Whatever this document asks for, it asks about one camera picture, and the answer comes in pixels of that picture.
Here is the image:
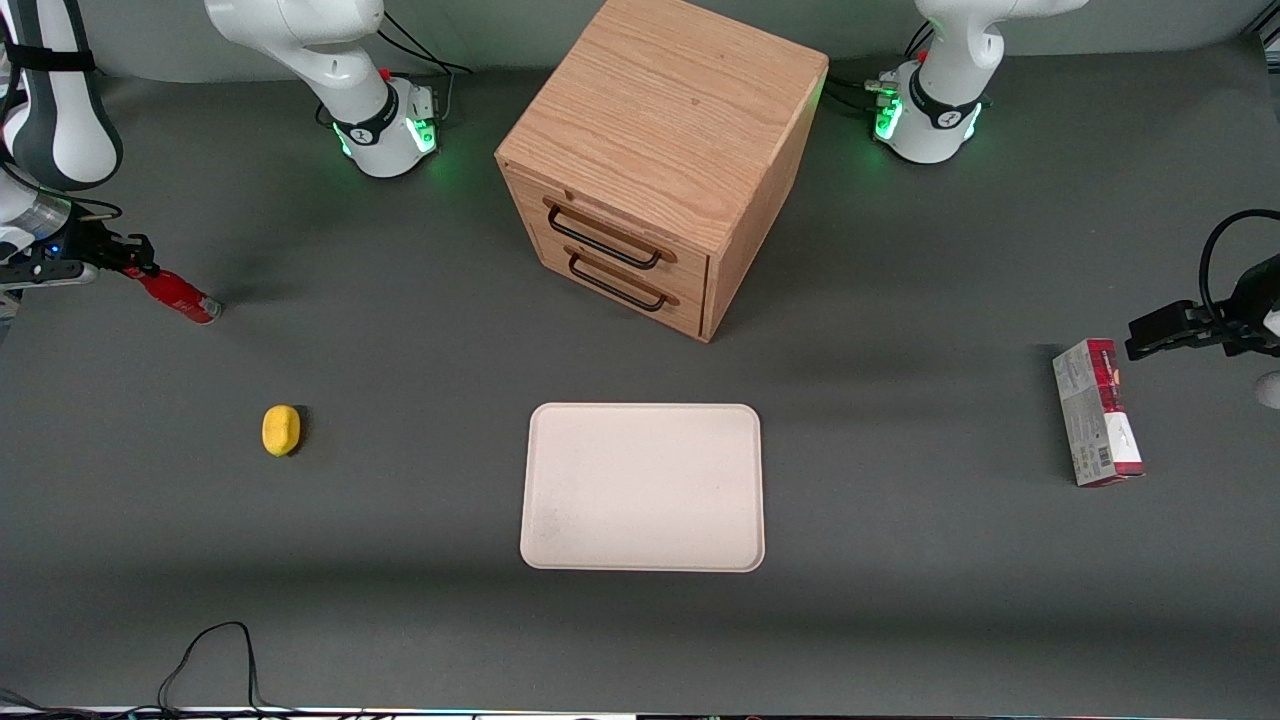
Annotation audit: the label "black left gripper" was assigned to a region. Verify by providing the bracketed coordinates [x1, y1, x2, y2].
[1126, 254, 1280, 362]

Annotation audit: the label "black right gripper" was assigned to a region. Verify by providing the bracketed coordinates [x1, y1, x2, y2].
[44, 223, 162, 278]

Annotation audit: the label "red coke bottle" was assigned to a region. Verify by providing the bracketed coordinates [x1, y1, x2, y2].
[133, 267, 224, 326]

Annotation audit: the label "beige plastic tray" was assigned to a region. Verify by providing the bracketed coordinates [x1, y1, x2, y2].
[519, 402, 767, 573]

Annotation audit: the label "red and white carton box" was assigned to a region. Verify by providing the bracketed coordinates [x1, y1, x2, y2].
[1051, 338, 1146, 489]

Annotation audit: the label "yellow lemon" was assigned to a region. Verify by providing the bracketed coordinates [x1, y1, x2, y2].
[261, 404, 302, 458]

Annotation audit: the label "wooden drawer cabinet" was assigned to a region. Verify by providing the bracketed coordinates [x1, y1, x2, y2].
[494, 0, 830, 344]

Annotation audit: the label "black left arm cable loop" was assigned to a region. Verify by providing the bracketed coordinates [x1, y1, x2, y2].
[1199, 208, 1280, 326]

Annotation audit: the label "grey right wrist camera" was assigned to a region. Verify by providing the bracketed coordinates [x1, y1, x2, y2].
[0, 256, 87, 293]

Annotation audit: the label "black right arm base cables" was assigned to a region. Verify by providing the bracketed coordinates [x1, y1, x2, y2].
[316, 10, 473, 129]

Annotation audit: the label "black arm base cables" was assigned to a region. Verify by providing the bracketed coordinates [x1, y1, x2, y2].
[824, 20, 937, 123]
[316, 10, 473, 129]

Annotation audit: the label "black left arm base cables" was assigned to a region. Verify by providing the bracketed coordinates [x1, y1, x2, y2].
[824, 20, 937, 123]

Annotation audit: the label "thin black table cable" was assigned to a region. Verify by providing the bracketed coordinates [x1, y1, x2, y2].
[156, 621, 301, 716]

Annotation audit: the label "black drawer handle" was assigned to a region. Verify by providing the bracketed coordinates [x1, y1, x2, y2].
[545, 200, 677, 271]
[565, 247, 681, 313]

